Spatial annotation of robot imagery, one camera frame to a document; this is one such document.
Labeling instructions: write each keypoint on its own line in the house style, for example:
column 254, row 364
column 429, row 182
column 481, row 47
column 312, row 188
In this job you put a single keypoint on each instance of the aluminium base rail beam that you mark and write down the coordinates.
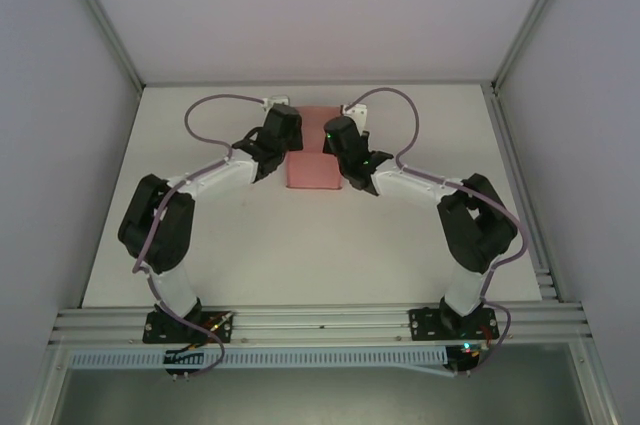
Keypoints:
column 320, row 320

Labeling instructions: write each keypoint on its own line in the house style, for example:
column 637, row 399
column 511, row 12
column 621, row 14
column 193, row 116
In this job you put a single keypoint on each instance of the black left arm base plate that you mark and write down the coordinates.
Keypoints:
column 157, row 327

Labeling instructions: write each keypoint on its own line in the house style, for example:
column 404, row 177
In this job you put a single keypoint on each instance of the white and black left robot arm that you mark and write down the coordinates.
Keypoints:
column 165, row 235

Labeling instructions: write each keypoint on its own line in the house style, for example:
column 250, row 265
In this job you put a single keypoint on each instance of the pink paper box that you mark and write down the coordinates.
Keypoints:
column 312, row 170

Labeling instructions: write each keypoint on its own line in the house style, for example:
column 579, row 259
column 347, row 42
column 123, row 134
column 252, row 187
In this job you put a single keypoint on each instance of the grey metal panel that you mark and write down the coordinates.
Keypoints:
column 320, row 400

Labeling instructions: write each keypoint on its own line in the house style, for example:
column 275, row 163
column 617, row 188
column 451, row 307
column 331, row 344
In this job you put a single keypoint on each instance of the aluminium frame post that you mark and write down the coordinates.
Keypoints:
column 100, row 15
column 535, row 15

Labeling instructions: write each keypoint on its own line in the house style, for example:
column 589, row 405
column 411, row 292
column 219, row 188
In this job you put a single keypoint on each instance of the aluminium side rail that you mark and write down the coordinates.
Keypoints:
column 520, row 185

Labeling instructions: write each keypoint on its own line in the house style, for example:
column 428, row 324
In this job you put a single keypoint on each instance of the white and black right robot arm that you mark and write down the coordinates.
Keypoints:
column 475, row 240

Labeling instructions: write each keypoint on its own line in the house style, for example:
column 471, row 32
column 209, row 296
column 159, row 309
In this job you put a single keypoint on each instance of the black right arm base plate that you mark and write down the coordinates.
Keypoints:
column 425, row 325

